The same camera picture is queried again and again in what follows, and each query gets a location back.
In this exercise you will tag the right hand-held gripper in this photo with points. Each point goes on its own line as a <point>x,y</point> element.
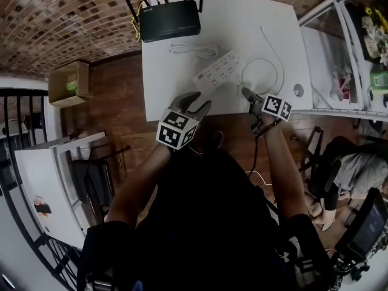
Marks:
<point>276,107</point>

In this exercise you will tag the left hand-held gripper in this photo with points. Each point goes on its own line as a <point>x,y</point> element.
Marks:
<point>176,129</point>

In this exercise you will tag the white power strip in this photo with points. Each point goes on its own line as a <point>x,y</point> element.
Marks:
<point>219,71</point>

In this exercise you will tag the person's right forearm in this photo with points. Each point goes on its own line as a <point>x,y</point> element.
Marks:
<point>285,174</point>

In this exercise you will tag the person's left forearm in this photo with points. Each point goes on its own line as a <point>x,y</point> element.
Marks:
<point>138,183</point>

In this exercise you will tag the black router with antennas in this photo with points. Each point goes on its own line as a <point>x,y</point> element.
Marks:
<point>169,20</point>

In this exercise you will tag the white glass-top shelf unit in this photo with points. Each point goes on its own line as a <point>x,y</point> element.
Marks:
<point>336,68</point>

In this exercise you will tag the person's black clothed torso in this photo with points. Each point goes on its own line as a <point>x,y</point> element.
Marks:
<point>206,223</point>

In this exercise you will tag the green item in box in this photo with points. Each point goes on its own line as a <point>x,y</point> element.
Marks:
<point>72,86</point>

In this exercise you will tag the black chair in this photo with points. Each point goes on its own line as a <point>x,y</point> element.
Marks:
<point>97,180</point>

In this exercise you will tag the open cardboard box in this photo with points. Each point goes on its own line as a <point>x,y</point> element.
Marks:
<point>68,85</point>

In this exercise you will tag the green box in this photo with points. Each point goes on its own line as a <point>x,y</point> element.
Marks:
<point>379,79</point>

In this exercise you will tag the bunch of white yellow flowers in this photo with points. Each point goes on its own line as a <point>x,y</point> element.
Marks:
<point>376,32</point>

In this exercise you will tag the white side desk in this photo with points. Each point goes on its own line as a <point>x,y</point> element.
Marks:
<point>45,180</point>

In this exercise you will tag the black metal railing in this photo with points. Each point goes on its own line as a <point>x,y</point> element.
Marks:
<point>18,120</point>

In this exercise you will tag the black screen on stand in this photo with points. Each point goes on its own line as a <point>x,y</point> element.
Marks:
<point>368,226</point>

